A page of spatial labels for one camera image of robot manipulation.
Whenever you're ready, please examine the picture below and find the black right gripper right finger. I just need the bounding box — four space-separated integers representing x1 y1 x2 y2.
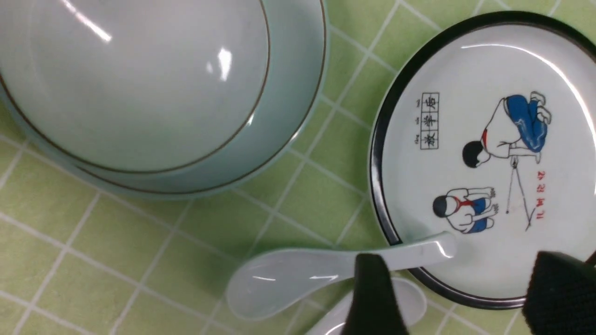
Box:
522 251 596 335

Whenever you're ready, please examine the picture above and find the green checkered tablecloth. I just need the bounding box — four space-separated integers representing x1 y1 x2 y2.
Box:
0 0 595 335

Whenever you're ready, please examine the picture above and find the pale blue flat plate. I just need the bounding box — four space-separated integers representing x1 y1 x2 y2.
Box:
1 0 329 199

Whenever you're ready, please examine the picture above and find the plain white ceramic spoon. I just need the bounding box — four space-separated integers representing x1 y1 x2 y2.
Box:
225 231 458 321

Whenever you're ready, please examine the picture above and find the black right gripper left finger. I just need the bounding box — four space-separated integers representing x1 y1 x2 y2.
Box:
342 253 409 335

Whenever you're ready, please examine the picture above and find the pale blue shallow bowl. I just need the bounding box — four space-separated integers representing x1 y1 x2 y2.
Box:
1 0 270 174

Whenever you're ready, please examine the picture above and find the black-rimmed cartoon plate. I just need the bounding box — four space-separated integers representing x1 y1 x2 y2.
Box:
368 11 595 310

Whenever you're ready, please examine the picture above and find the white spoon with label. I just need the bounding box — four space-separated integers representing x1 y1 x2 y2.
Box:
306 276 427 335

